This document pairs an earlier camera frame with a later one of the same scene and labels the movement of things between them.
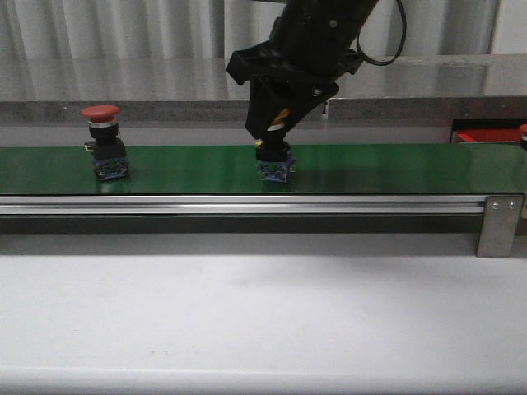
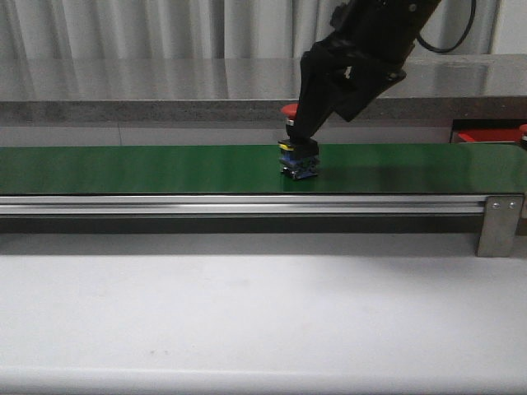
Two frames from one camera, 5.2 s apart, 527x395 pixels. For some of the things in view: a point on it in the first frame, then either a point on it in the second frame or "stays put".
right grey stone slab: x=435 y=86 stays put
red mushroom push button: x=523 y=129 stays put
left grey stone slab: x=146 y=91 stays put
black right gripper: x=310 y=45 → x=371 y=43
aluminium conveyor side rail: x=240 y=205 stays put
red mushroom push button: x=109 y=158 → x=299 y=156
